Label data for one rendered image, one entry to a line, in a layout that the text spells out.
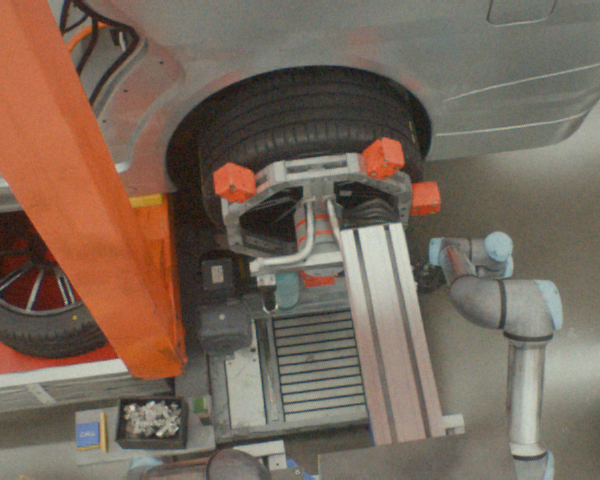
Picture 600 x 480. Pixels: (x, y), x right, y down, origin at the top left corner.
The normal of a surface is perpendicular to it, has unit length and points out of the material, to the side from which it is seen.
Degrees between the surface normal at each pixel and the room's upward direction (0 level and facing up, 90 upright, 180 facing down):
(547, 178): 0
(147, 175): 90
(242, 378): 0
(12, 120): 90
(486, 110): 90
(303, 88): 1
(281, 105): 13
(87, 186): 90
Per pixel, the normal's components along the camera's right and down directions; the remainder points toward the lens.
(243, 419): -0.02, -0.44
